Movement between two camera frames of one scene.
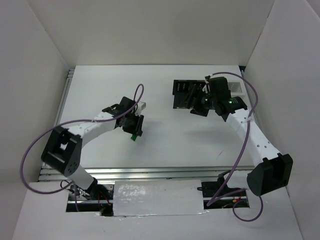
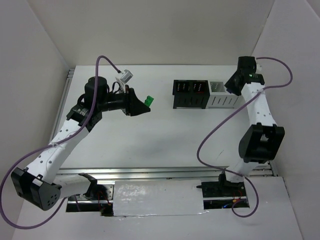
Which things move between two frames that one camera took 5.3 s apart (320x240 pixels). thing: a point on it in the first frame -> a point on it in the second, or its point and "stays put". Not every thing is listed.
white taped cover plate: (133, 198) stays put
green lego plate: (134, 137) -> (149, 101)
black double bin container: (187, 93) stays put
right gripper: (198, 101) -> (231, 83)
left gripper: (136, 124) -> (128, 103)
